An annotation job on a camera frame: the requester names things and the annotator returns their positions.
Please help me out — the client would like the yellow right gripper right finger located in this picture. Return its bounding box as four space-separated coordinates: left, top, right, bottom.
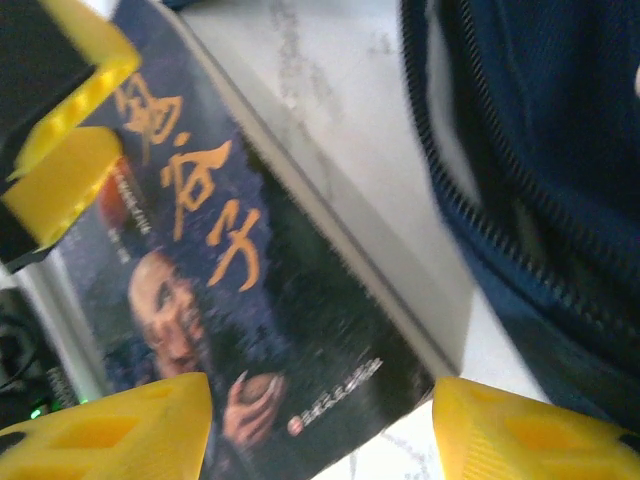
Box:
432 375 640 480

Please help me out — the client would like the dark book with face cover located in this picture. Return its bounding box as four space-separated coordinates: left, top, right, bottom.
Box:
54 0 476 480

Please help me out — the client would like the navy blue backpack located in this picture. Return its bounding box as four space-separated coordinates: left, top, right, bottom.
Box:
399 0 640 441

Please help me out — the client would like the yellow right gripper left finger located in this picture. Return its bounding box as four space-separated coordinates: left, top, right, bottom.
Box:
0 372 214 480

